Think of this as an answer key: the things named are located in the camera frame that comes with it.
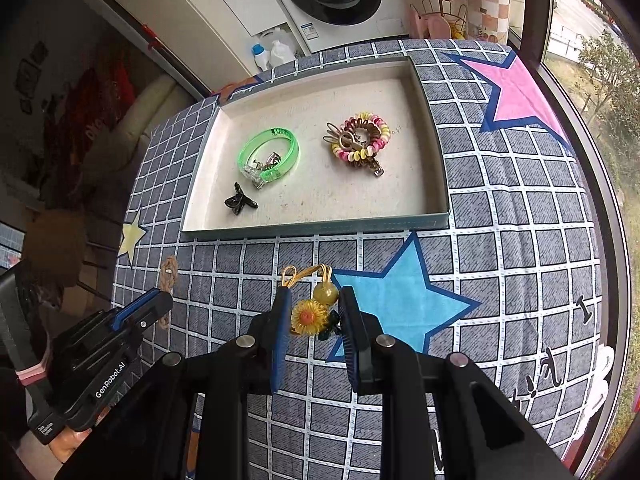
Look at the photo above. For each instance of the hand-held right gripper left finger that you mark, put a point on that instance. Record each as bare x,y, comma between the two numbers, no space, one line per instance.
281,341

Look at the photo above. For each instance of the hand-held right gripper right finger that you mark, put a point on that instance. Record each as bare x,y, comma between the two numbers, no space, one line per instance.
350,341

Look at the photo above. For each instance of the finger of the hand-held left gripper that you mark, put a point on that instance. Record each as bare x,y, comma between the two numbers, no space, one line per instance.
140,305

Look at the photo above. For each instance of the green jewelry tray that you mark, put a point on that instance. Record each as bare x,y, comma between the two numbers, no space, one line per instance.
310,195

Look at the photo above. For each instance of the green translucent bangle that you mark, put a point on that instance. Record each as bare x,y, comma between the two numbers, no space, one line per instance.
243,152

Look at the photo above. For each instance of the beige rabbit hair clip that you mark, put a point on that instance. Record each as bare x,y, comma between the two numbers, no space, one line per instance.
345,141

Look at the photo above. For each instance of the black claw hair clip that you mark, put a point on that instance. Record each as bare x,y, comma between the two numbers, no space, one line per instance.
239,203

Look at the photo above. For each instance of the metal hair clip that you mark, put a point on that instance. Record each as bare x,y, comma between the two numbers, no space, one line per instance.
376,169

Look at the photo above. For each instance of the grid blanket with stars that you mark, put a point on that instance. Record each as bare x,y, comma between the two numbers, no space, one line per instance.
500,240

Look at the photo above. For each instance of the beige sofa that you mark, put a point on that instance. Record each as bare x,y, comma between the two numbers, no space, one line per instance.
150,110

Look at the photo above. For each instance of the white bottle with blue cap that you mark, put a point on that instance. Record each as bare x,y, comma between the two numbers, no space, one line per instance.
260,57

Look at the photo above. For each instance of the white detergent jug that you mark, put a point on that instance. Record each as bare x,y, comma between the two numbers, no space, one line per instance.
281,52

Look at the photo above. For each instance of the white washing machine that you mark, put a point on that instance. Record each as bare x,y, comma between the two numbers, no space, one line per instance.
390,20

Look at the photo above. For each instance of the dark window frame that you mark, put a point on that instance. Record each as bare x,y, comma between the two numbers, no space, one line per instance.
600,200

